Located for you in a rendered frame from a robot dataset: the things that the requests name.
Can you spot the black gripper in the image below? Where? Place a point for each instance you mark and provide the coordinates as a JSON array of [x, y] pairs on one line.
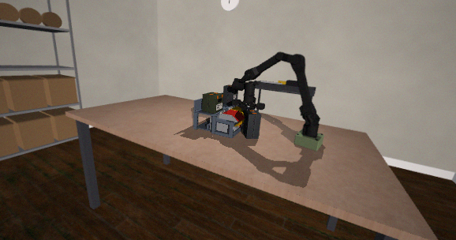
[[248, 101]]

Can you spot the red open bin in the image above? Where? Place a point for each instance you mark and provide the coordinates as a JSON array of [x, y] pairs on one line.
[[237, 115]]

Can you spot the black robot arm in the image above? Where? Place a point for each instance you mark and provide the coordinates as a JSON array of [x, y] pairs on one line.
[[297, 61]]

